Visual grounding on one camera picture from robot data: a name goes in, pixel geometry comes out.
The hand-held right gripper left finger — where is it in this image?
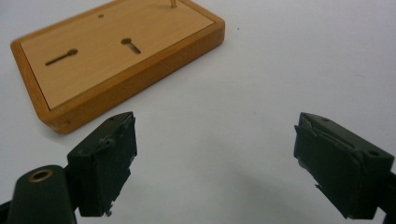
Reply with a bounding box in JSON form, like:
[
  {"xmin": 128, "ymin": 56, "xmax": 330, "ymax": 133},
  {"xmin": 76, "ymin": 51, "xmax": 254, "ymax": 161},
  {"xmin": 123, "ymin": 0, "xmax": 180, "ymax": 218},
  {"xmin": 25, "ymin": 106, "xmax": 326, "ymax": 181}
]
[{"xmin": 66, "ymin": 111, "xmax": 138, "ymax": 217}]

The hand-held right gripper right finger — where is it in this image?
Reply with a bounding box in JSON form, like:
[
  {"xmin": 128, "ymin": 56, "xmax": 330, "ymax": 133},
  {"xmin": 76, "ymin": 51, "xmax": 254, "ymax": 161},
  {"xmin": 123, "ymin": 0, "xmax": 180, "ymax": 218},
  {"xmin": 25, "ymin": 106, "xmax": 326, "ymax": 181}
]
[{"xmin": 293, "ymin": 111, "xmax": 396, "ymax": 220}]

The wooden picture frame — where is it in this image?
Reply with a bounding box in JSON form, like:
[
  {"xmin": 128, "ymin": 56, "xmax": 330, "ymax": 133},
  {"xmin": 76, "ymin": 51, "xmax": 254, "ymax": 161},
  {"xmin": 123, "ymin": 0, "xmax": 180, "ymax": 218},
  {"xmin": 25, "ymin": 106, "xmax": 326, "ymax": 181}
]
[{"xmin": 9, "ymin": 0, "xmax": 226, "ymax": 135}]

